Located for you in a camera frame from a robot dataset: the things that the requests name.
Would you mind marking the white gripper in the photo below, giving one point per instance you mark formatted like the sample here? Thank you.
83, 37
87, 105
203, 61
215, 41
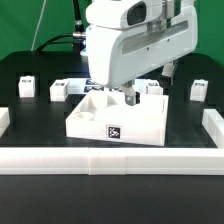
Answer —
126, 39

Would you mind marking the white square tabletop tray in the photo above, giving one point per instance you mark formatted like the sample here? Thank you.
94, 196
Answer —
105, 116

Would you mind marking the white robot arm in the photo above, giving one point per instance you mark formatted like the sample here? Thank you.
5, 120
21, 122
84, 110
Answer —
126, 39

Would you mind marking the fiducial marker sheet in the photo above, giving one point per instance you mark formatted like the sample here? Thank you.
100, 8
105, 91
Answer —
83, 85

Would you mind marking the white right fence wall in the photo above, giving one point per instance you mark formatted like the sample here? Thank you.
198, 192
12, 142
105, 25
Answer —
213, 123

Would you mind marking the white fence wall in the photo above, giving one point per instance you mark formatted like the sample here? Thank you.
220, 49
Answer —
213, 123
111, 161
4, 119

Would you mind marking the white left fence wall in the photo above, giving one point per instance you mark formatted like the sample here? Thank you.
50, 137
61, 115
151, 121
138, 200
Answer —
4, 119

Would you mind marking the white front fence wall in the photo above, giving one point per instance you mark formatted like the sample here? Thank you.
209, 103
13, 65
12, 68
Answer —
111, 161

